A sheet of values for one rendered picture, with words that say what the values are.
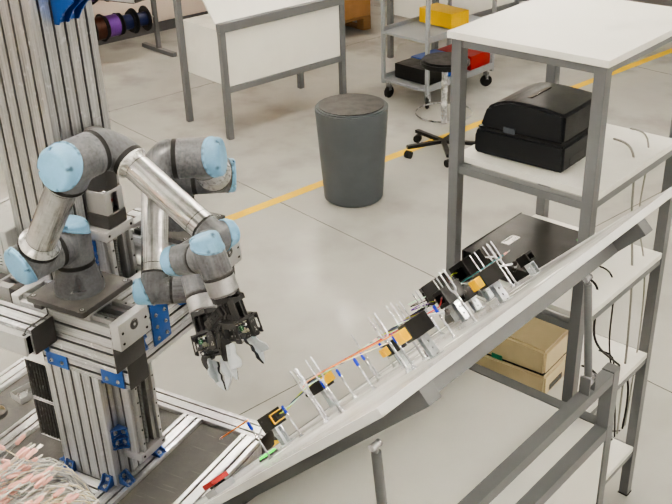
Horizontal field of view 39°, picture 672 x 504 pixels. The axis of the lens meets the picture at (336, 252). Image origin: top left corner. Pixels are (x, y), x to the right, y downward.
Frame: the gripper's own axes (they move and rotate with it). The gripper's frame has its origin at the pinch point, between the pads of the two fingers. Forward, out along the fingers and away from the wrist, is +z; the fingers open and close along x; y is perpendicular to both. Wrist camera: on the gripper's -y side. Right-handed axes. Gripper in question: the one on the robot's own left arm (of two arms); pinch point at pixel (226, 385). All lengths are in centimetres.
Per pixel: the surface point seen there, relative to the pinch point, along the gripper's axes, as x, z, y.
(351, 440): 38, 28, 42
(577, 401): 83, 29, -35
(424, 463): 37, 32, -38
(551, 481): 69, 46, -40
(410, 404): 54, 27, 57
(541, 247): 89, -24, -74
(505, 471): 61, 41, -10
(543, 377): 75, 14, -86
